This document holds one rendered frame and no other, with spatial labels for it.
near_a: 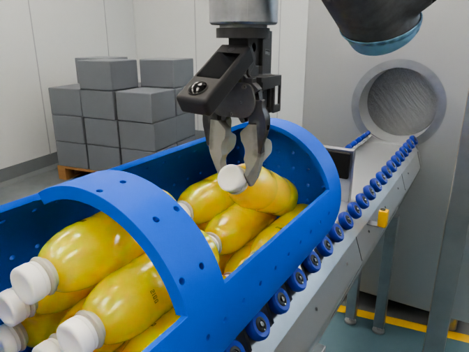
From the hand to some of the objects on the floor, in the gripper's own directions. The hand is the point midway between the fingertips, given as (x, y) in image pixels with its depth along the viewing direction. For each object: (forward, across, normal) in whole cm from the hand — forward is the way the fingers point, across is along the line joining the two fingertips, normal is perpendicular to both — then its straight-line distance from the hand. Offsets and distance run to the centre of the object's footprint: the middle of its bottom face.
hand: (234, 175), depth 59 cm
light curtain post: (+119, -28, -81) cm, 147 cm away
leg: (+119, +12, -135) cm, 181 cm away
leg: (+119, -2, -135) cm, 180 cm away
